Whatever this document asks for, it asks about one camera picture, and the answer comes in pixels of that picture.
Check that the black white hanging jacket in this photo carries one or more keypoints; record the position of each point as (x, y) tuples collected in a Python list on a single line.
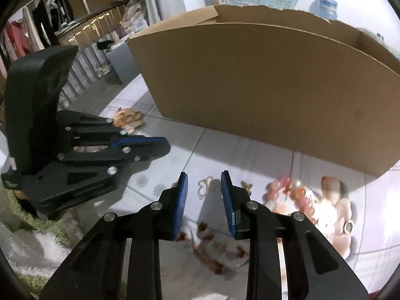
[(61, 9)]

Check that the pile of folded clothes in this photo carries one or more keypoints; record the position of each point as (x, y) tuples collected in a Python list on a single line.
[(134, 15)]

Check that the grey box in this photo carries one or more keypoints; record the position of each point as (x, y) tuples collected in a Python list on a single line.
[(120, 65)]

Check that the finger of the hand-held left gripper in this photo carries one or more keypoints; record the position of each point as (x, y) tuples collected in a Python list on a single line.
[(137, 140), (147, 150)]

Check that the brown cardboard box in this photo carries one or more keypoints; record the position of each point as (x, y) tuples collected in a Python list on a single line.
[(265, 93)]

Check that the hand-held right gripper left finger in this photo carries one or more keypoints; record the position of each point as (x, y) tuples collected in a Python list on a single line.
[(181, 206)]

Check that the red hanging garment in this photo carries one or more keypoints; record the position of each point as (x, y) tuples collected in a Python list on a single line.
[(15, 37)]

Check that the green fluffy rug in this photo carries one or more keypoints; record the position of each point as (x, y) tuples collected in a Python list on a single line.
[(62, 225)]

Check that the metal railing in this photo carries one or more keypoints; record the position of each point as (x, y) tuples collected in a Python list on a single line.
[(81, 53)]

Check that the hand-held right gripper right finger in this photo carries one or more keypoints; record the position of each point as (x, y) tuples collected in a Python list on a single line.
[(228, 206)]

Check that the white slippers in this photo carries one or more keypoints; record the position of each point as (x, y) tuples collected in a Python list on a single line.
[(101, 70)]

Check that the blue water jug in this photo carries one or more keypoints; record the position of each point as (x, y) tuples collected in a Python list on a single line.
[(325, 7)]

